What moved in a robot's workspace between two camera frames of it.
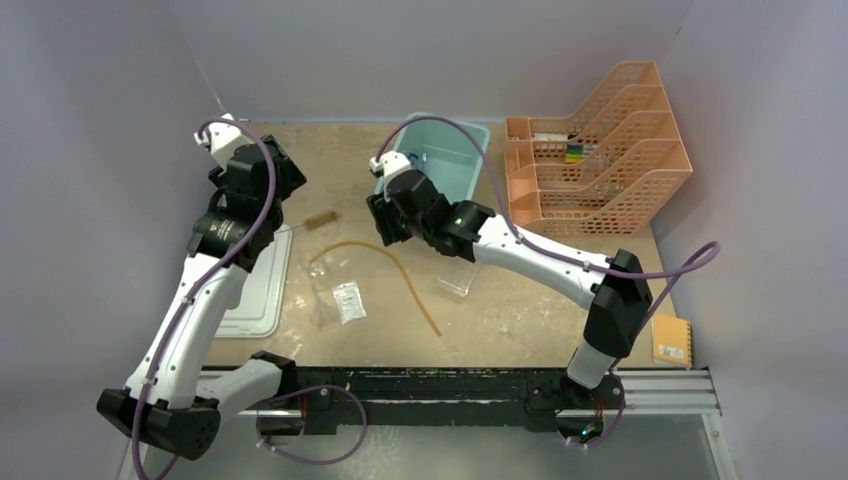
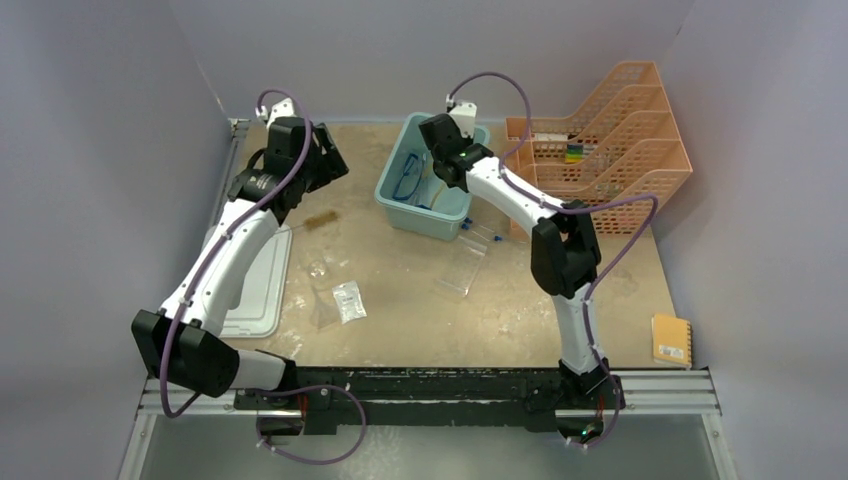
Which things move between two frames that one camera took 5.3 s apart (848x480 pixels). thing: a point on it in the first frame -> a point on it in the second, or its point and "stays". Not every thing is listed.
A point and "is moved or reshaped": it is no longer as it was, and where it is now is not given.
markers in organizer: [577, 152] stays
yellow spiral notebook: [672, 341] stays
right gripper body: [394, 226] -> [467, 140]
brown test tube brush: [317, 221] stays
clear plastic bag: [323, 302] stays
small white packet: [349, 302] stays
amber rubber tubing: [403, 272] is moved or reshaped
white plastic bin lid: [262, 310] stays
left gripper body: [290, 179] -> [320, 170]
